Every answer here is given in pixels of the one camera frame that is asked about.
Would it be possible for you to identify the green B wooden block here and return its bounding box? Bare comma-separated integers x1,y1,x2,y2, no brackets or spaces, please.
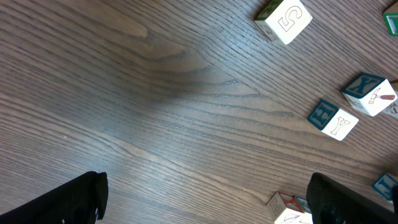
254,0,313,45

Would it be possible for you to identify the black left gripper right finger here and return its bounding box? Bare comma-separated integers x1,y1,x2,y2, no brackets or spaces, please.
306,172,397,224

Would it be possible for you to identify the plain wooden block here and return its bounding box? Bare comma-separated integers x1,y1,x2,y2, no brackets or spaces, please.
307,99,359,141

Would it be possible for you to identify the wooden block red picture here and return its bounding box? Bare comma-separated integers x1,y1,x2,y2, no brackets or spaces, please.
341,72,397,116

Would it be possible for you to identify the green R wooden block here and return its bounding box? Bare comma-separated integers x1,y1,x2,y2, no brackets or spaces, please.
383,2,398,37

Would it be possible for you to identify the yellow-sided wooden block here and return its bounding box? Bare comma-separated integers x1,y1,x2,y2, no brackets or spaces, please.
371,172,397,203

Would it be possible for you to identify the red-sided left wooden block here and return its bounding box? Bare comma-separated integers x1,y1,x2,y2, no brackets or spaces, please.
266,191,313,224

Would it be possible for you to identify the green-sided tilted wooden block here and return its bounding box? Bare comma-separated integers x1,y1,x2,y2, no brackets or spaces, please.
382,81,398,119

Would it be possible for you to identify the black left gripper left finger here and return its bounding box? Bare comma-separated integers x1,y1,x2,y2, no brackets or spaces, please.
1,171,108,224

